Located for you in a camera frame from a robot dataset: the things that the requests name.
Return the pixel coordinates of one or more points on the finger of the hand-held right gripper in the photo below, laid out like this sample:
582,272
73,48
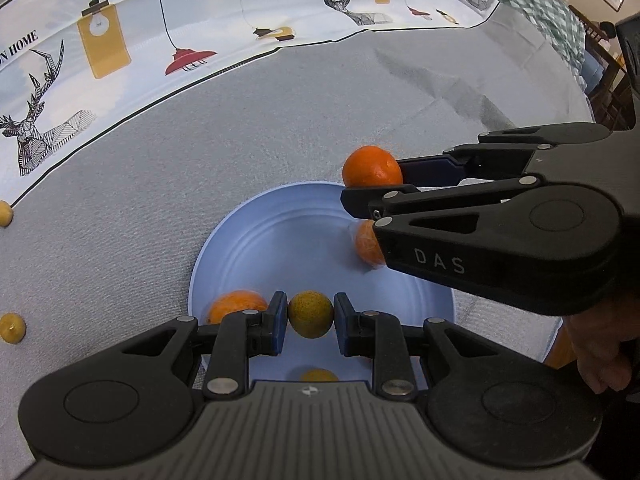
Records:
427,170
370,202

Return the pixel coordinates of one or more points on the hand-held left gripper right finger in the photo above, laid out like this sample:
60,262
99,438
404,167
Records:
344,327

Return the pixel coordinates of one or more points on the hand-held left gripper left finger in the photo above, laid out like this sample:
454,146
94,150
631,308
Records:
277,327

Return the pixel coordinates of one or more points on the small yellow-green fruit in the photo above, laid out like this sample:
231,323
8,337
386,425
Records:
11,327
4,214
310,315
319,376

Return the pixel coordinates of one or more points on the plastic-wrapped orange mandarin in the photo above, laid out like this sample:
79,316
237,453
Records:
367,247

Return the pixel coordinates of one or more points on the blue round plate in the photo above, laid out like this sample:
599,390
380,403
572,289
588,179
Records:
280,240

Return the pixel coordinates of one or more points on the person's right hand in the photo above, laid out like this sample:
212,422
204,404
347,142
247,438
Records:
597,350

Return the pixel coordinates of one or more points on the dark wooden chair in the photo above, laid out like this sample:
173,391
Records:
612,95

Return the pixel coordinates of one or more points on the blue fabric object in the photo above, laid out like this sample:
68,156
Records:
592,67

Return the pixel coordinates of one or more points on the green checkered cloth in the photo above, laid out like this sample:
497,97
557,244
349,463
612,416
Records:
545,10

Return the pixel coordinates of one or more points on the white deer printed cloth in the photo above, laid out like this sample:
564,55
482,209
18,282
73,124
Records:
225,5

